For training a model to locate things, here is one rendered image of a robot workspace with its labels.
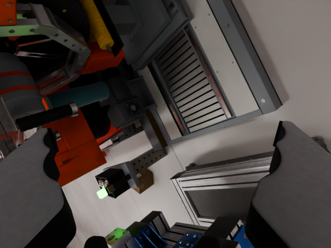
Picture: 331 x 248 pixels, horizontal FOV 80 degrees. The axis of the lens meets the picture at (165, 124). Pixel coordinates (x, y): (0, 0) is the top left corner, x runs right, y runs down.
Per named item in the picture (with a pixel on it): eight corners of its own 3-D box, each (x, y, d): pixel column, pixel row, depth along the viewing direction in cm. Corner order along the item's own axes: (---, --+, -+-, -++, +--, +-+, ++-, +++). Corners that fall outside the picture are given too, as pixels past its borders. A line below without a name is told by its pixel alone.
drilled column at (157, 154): (162, 143, 163) (119, 169, 137) (167, 154, 164) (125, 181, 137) (155, 145, 171) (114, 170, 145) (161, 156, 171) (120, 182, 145)
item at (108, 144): (134, 122, 150) (108, 133, 137) (139, 133, 150) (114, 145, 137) (71, 162, 343) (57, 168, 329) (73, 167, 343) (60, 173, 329)
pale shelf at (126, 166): (129, 160, 122) (124, 163, 120) (141, 185, 122) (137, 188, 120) (106, 167, 156) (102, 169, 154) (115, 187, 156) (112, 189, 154)
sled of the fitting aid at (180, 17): (161, -50, 94) (145, -55, 88) (194, 18, 95) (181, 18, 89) (120, 20, 133) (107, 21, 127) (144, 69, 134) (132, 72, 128)
